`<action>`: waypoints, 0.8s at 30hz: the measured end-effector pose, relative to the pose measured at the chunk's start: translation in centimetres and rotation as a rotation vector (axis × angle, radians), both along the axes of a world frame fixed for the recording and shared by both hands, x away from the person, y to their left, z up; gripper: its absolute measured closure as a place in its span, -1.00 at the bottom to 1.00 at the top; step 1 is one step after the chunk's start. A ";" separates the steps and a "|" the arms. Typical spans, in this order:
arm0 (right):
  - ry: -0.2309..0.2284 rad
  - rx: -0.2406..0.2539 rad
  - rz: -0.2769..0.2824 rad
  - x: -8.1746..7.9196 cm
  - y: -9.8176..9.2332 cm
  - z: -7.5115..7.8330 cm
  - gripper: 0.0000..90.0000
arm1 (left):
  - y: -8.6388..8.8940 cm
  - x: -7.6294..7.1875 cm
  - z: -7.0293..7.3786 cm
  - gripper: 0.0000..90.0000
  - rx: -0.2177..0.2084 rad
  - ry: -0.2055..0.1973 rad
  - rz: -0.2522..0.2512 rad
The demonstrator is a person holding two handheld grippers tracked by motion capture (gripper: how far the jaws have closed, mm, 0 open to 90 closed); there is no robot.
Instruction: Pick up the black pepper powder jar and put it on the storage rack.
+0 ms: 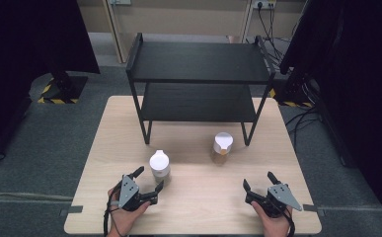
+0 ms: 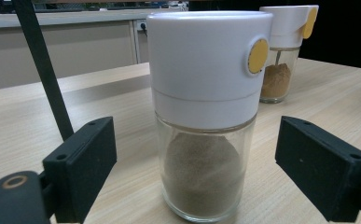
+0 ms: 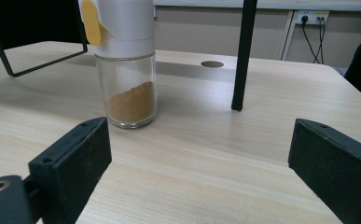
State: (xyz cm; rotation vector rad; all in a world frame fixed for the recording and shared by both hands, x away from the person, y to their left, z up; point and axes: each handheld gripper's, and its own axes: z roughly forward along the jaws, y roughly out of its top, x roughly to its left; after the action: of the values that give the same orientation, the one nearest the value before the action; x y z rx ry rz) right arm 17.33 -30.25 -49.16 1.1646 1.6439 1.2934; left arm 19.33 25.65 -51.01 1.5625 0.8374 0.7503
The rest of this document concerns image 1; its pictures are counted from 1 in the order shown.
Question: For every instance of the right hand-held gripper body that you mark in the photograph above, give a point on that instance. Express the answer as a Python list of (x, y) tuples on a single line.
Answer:
[(282, 196)]

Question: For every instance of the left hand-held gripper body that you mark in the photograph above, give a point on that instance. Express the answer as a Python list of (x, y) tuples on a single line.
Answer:
[(128, 192)]

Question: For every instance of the jar with orange brown powder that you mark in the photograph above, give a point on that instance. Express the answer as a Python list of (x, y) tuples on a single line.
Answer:
[(223, 141)]

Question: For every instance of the black two-tier shelf rack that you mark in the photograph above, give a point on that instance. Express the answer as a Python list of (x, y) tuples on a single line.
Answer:
[(198, 59)]

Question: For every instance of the person's left hand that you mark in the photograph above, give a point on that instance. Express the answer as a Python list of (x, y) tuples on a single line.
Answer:
[(122, 220)]

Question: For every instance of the person's right hand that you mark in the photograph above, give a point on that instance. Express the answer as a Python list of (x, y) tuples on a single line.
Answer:
[(275, 227)]

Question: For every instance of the black curtain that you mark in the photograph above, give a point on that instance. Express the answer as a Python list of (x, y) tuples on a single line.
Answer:
[(20, 49), (359, 65)]

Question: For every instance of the white frame post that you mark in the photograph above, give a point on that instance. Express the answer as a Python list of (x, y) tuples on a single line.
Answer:
[(246, 23), (116, 33)]

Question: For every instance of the white wall socket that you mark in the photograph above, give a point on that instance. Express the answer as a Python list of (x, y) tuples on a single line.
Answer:
[(264, 4)]

